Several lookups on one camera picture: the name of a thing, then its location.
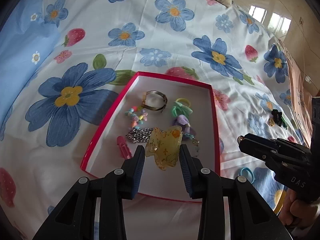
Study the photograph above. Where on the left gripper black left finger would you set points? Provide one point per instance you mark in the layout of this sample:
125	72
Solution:
74	215

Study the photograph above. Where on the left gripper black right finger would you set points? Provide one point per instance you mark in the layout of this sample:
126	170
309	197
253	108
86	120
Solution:
249	214

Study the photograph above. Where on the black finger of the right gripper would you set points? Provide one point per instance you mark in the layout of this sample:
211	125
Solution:
256	146

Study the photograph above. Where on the pink hair clip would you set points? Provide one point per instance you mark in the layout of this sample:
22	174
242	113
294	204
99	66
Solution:
124	150

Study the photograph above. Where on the yellow claw hair clip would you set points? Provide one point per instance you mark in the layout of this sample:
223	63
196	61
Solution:
164	146

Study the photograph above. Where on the gold wrist watch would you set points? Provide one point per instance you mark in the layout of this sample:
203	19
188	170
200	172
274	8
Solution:
154	100

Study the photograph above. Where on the right hand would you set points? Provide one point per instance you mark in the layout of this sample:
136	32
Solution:
295	211

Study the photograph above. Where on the pink cardboard box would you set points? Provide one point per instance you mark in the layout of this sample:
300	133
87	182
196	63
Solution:
300	98

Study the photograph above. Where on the light blue pillow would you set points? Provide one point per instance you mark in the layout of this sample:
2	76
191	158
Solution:
26	41

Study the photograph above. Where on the floral white bed sheet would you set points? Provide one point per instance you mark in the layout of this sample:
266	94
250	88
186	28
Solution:
65	122

